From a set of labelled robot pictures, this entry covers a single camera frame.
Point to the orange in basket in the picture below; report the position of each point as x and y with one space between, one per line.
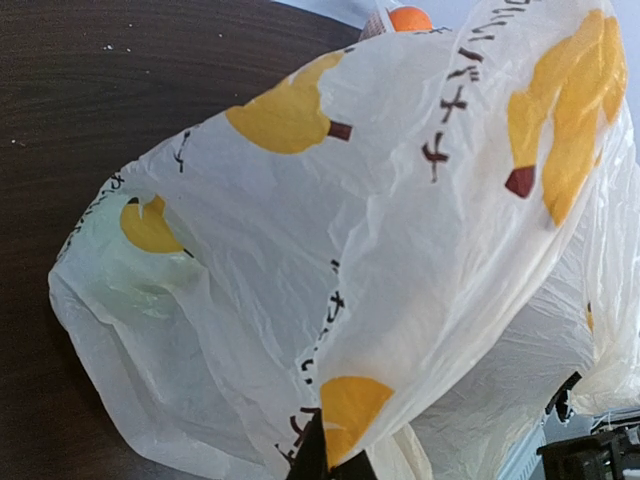
410 19

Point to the beige plastic bag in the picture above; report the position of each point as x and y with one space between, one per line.
420 236

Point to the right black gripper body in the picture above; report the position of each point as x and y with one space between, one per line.
604 446

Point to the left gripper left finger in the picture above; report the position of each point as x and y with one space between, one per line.
310 462

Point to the white plastic basket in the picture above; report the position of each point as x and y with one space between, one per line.
378 23

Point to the aluminium front rail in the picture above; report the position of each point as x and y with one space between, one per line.
523 462

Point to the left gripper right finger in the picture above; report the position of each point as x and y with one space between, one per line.
357 468

